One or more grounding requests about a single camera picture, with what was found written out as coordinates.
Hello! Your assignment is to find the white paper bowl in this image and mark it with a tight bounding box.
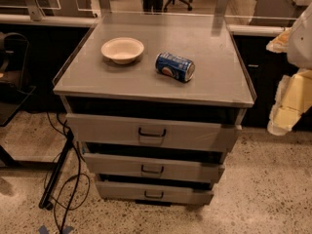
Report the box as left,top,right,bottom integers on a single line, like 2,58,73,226
101,37,144,64

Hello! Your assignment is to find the grey top drawer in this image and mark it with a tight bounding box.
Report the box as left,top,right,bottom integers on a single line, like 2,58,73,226
66,113,242,152

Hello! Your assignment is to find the black floor cable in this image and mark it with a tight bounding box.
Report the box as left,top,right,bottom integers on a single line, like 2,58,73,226
43,111,92,234

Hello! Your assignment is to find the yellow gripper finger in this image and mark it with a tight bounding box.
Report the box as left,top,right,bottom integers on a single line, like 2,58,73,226
267,69,312,136
266,28,292,54

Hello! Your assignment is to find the black floor stand leg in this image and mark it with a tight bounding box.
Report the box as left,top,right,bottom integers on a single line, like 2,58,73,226
39,131,73,211

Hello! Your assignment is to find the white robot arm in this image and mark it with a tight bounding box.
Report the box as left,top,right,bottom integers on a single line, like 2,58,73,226
266,4,312,136

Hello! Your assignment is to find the grey drawer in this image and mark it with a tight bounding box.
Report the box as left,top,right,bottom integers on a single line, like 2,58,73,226
96,180,214,205
66,113,242,152
84,153,225,182

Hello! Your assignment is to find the grey metal drawer cabinet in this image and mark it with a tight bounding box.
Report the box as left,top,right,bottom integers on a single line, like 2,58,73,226
54,13,255,192

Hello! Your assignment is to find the blue Pepsi can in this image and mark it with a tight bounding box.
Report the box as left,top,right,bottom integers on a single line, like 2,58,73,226
155,52,195,83

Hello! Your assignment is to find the black chair at left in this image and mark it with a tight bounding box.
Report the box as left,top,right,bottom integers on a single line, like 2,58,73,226
0,32,35,127

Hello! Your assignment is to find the white horizontal rail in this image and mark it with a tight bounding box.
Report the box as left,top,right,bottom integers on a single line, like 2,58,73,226
0,14,288,37

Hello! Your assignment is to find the grey bottom drawer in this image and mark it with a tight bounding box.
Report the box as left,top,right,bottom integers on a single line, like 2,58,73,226
96,180,214,205

